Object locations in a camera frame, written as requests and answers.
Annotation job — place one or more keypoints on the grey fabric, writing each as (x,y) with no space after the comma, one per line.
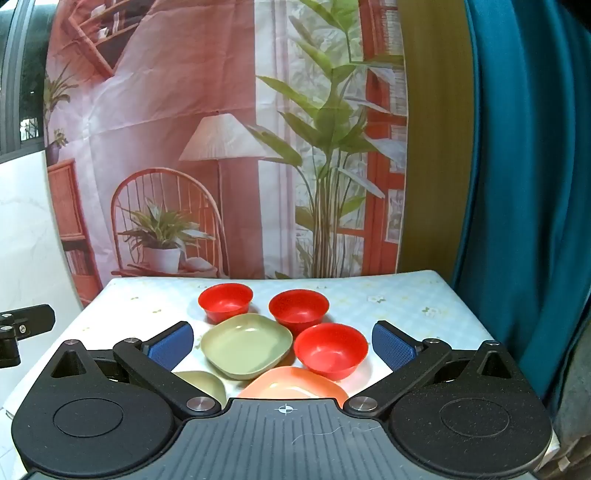
(572,415)

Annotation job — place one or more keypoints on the teal curtain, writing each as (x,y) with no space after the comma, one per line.
(531,184)

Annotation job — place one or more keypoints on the orange square plate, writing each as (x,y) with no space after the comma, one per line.
(291,385)

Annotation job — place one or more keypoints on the printed room scene backdrop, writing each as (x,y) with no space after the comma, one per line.
(184,92)

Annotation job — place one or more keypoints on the dark window frame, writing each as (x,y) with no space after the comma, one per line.
(14,92)

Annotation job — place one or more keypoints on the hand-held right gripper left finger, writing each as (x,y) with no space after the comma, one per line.
(171,346)

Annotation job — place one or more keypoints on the red plastic bowl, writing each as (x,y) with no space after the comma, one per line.
(299,309)
(330,350)
(226,300)

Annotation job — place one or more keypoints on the large green square plate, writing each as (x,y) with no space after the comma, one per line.
(244,346)

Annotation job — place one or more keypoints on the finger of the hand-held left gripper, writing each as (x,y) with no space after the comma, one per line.
(32,319)

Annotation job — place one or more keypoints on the small green square plate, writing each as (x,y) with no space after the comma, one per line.
(201,381)

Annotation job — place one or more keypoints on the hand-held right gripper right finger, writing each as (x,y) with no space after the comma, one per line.
(392,346)

